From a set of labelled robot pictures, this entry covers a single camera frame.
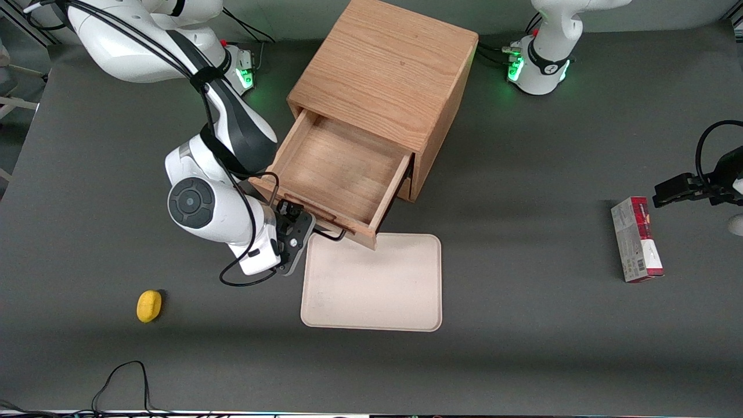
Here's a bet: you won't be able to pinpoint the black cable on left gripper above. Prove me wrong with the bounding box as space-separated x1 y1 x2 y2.
695 120 743 186

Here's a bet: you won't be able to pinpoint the black looped table-edge cable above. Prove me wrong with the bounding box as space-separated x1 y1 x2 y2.
90 360 160 416

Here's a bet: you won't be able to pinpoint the red and white carton box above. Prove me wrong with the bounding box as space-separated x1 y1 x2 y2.
611 196 665 284

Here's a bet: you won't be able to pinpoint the black cables at left arm base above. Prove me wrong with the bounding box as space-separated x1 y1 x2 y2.
476 42 521 68

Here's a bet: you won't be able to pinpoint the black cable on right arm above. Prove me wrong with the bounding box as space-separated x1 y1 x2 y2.
23 0 285 288

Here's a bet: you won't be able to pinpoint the beige plastic tray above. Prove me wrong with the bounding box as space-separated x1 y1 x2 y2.
301 232 443 333

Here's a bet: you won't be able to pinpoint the white metal stand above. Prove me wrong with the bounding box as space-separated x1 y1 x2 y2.
0 55 50 120

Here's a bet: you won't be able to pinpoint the wooden drawer cabinet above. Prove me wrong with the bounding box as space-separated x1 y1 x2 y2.
287 0 479 203

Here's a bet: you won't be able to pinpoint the yellow lemon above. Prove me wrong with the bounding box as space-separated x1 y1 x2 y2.
136 290 163 323

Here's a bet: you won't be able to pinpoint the wooden pull-out drawer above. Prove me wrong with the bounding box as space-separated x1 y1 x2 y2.
250 109 414 250

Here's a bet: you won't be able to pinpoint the dark aluminium frame rail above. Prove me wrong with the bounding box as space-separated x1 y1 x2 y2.
0 0 59 48

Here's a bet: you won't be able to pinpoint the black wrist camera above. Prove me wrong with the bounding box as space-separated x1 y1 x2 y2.
277 200 307 221

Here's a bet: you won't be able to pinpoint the black cable at right arm base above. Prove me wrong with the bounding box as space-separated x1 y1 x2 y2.
222 7 276 70

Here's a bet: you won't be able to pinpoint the black cable bundle at table edge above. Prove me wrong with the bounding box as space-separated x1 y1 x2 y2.
0 399 88 417

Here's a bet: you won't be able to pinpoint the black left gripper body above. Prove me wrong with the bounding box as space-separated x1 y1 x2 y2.
710 146 743 206

